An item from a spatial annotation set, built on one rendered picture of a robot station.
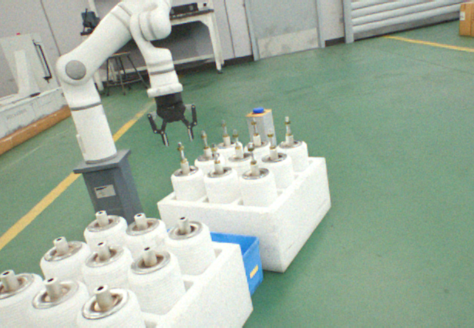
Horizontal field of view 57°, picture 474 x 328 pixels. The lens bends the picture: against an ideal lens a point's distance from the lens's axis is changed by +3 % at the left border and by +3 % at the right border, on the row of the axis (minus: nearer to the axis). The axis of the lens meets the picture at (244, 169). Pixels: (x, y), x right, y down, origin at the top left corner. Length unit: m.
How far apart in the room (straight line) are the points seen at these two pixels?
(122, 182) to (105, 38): 0.44
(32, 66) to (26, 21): 2.17
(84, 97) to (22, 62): 3.40
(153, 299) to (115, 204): 0.66
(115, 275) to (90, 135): 0.61
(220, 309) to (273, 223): 0.28
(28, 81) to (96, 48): 3.35
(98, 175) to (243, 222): 0.52
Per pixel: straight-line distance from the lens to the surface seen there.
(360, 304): 1.05
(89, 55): 1.36
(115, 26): 1.38
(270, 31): 6.24
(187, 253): 0.89
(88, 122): 1.39
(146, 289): 0.82
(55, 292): 0.85
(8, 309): 0.93
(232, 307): 0.97
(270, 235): 1.11
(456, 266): 1.18
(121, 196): 1.43
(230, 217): 1.15
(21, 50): 4.81
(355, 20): 6.34
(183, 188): 1.25
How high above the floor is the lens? 0.66
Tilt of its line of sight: 20 degrees down
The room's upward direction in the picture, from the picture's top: 11 degrees counter-clockwise
